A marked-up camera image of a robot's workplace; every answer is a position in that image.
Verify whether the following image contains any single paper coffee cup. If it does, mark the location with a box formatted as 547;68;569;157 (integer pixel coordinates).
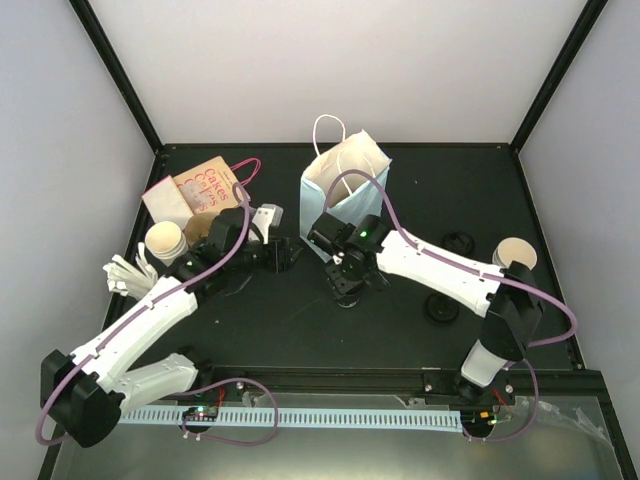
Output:
336;294;360;308

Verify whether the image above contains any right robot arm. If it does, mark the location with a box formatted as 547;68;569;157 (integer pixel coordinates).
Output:
307;213;545;390

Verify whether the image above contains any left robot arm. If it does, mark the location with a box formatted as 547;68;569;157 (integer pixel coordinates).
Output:
40;204;301;448

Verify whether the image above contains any black coffee lid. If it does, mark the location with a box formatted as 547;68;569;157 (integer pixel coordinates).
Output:
442;231;475;257
422;293;459;326

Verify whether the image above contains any white pink-edged napkin pack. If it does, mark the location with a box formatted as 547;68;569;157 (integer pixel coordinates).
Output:
142;176;193;229

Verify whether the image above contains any brown Cakes paper bag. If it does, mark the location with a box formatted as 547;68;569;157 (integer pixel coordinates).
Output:
173;156;262;214

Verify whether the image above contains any left paper cup stack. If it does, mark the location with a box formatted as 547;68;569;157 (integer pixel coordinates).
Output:
144;221;189;266

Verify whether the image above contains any paper cup stack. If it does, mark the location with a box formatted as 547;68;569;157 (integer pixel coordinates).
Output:
144;221;189;266
492;237;538;270

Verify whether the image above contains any right paper cup stack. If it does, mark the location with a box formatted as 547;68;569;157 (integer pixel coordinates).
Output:
492;237;538;270

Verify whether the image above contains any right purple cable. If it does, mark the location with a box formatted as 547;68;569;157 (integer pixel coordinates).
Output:
323;170;580;348

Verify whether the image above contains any light blue slotted cable duct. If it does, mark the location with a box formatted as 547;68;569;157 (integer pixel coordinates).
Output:
120;405;463;433

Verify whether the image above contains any black left frame post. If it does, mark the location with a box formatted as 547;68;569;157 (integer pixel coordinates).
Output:
69;0;163;154

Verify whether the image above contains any black frame post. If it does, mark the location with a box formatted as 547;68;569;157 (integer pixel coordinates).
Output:
69;0;163;154
509;0;608;154

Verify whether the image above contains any black right frame post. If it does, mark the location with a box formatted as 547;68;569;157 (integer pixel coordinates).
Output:
509;0;608;154

